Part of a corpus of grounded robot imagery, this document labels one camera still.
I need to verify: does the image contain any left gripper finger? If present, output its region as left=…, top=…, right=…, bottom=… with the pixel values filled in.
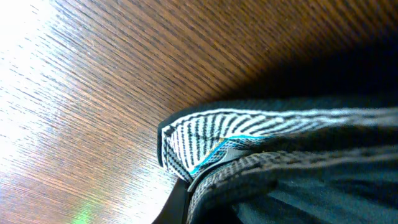
left=152, top=179, right=190, bottom=224

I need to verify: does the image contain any black shorts garment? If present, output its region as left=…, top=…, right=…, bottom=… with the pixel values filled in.
left=157, top=94, right=397, bottom=223

